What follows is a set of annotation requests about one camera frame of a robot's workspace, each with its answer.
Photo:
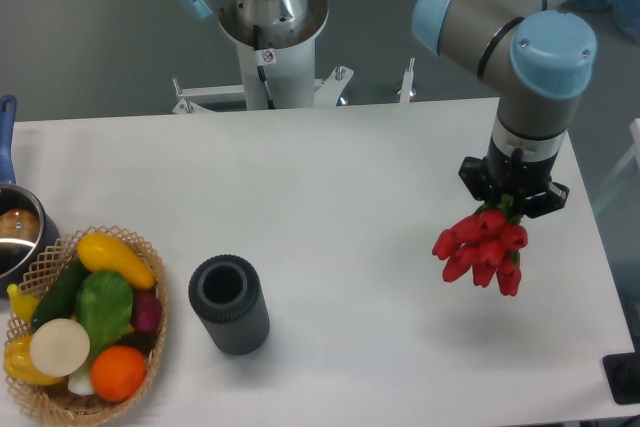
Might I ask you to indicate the yellow banana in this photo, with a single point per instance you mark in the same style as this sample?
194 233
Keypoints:
22 305

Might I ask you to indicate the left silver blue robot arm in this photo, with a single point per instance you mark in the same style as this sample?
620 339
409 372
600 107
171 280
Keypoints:
266 24

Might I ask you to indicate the yellow squash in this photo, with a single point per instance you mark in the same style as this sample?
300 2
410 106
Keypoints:
101 252

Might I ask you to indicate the dark pot with blue handle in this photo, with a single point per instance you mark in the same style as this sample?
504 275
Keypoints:
26 228

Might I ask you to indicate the dark grey ribbed vase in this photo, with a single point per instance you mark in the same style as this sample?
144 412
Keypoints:
226 294

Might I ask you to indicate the orange fruit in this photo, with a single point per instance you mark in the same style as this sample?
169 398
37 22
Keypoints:
117 373

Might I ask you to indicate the green cucumber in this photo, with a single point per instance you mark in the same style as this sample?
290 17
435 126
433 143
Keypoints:
60 299

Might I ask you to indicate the black device at table edge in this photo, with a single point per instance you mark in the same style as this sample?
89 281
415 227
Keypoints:
622 373

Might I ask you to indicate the white round radish slice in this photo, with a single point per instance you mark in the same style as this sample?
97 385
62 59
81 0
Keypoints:
59 347

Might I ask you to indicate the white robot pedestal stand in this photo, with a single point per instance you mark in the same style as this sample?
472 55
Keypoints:
272 79

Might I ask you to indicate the red tulip bouquet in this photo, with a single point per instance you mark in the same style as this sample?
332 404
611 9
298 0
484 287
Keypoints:
487 245

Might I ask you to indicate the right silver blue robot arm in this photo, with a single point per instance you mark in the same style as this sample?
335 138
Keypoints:
539 61

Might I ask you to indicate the white frame at right edge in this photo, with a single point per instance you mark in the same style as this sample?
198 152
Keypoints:
620 175

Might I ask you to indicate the green lettuce leaf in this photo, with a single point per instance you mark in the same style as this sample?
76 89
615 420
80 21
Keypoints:
104 307

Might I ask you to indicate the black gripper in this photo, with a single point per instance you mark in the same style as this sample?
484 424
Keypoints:
518 168

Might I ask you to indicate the woven wicker basket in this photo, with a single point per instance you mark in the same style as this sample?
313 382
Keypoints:
55 405

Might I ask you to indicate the yellow bell pepper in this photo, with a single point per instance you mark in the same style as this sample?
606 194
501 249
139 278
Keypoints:
18 364

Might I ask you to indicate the purple red onion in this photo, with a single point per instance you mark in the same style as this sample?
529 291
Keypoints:
147 311

